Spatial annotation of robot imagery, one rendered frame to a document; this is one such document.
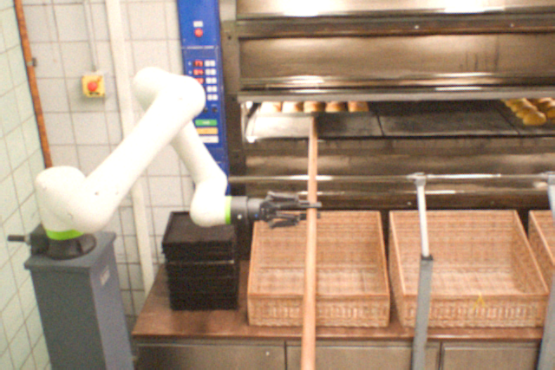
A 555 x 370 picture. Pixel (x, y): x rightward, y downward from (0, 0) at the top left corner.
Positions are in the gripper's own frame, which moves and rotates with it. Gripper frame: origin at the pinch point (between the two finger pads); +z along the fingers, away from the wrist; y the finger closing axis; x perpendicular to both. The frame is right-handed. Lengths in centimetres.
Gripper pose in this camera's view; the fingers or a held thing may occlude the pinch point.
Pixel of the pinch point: (310, 210)
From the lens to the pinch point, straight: 202.1
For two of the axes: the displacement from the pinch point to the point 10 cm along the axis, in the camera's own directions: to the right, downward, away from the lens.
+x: -0.7, 3.9, -9.2
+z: 10.0, 0.0, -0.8
